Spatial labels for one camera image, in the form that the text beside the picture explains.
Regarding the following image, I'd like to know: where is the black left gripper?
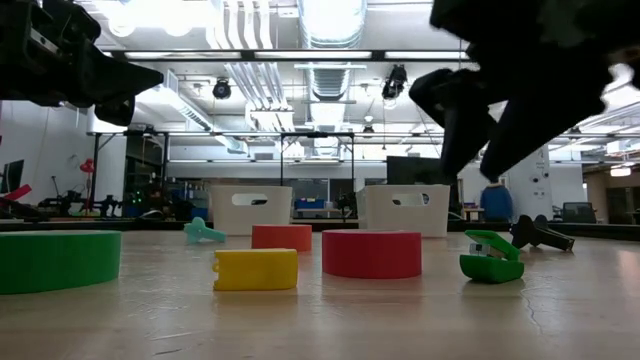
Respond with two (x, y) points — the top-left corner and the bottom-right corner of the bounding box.
(0, 0), (165, 128)

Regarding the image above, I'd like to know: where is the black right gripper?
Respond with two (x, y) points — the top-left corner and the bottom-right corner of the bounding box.
(408, 0), (640, 182)

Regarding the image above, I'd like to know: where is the green tape roll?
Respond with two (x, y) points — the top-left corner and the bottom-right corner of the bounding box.
(0, 229), (123, 295)

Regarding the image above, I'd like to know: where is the red tape roll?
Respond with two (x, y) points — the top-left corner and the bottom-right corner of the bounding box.
(321, 229), (423, 280)

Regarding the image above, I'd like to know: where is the black staple remover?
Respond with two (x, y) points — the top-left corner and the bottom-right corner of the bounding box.
(510, 214), (576, 253)

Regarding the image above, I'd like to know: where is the green stapler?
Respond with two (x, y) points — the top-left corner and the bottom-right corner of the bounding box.
(459, 229), (526, 285)

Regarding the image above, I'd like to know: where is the orange tape roll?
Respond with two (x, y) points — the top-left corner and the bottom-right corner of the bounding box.
(251, 224), (313, 253)

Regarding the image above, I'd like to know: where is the yellow stapler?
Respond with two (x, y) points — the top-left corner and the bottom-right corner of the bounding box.
(212, 248), (300, 292)

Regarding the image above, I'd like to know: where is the red desk lamp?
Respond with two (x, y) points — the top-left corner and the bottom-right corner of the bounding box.
(79, 158), (96, 215)

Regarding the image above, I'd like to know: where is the person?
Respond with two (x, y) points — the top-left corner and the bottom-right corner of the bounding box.
(479, 178), (515, 223)

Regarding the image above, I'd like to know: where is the black monitor screen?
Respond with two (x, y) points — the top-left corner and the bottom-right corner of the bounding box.
(386, 155), (452, 187)

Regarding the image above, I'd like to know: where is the black ceiling spotlight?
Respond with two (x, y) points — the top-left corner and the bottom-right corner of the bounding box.
(212, 78), (233, 101)
(381, 64), (408, 101)

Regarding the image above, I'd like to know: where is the white plastic bin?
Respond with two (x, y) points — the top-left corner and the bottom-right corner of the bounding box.
(209, 185), (294, 237)
(355, 184), (451, 239)

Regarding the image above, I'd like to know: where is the black metal frame stand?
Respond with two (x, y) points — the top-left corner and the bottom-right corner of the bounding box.
(279, 131), (356, 194)

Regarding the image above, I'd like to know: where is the silver ceiling air duct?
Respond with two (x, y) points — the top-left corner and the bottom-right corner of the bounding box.
(298, 0), (368, 50)

